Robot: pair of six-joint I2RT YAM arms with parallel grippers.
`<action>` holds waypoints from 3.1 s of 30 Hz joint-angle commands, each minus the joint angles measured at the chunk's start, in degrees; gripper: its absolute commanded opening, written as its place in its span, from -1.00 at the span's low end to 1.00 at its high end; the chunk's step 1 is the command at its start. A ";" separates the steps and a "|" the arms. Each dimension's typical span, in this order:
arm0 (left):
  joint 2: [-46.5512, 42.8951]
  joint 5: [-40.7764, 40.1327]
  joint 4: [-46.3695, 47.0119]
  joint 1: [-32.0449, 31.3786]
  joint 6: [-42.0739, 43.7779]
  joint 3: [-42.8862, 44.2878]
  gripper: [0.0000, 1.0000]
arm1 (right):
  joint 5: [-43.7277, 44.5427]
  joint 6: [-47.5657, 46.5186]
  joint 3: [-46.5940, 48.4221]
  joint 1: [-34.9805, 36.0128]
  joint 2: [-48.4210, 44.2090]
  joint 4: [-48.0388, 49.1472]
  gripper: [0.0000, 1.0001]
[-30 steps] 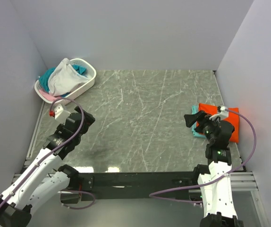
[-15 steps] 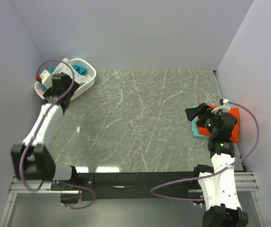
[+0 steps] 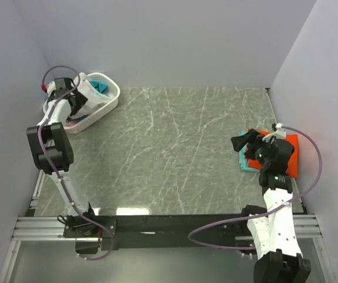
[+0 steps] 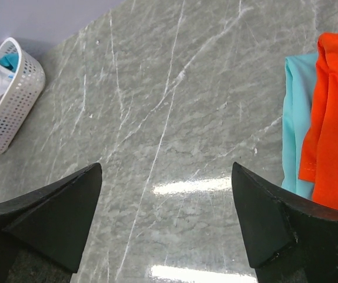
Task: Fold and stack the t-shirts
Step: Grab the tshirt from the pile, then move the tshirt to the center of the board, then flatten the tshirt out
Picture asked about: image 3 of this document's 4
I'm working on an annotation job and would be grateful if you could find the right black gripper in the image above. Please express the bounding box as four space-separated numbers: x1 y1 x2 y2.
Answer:
231 129 274 169

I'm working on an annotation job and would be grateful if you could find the white t shirt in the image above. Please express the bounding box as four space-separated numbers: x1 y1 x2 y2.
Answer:
70 73 111 119

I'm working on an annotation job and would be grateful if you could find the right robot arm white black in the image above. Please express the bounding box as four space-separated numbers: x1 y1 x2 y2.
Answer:
231 129 312 282

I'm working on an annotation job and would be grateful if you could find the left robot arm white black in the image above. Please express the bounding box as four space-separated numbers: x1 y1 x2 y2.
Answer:
26 78 98 237

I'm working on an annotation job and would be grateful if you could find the folded light teal t shirt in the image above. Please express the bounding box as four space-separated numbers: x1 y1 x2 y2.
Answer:
238 144 261 173

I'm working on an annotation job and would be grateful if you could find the pink t shirt in basket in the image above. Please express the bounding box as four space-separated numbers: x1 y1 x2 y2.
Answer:
65 115 87 127

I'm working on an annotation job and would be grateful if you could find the teal t shirt in basket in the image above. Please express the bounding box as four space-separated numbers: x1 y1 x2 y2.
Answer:
90 80 108 94

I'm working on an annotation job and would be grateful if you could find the white plastic laundry basket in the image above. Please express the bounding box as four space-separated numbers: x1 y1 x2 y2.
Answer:
37 73 121 134

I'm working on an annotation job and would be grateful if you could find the folded orange t shirt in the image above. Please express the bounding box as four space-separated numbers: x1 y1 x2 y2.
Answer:
244 129 300 180

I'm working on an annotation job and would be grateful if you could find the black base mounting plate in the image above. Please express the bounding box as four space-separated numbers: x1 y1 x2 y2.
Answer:
57 214 239 255

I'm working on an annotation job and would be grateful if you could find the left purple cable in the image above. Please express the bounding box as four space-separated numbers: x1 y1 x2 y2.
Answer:
41 65 117 261

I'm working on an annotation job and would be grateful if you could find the purple cable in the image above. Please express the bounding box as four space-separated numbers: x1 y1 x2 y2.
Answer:
41 65 117 261
188 124 323 251

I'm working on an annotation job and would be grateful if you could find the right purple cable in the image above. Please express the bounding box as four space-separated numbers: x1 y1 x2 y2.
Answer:
188 124 323 251

